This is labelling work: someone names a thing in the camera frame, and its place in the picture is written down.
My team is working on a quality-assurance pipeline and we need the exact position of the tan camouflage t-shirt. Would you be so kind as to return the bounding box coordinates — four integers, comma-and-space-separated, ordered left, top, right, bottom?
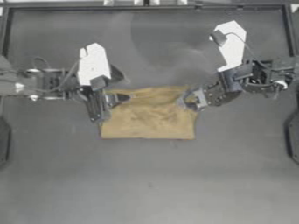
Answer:
97, 85, 202, 140

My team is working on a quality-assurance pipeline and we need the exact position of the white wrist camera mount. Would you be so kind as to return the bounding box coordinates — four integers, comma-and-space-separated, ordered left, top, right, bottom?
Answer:
210, 19, 248, 73
76, 42, 112, 88

